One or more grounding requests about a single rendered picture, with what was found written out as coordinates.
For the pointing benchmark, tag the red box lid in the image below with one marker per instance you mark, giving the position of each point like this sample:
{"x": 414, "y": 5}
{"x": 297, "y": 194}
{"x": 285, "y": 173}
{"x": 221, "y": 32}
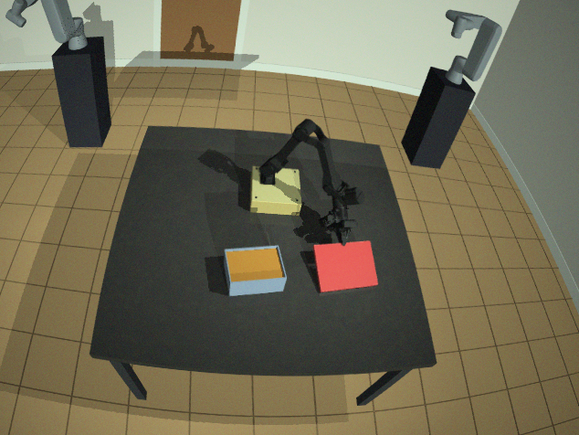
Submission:
{"x": 345, "y": 267}

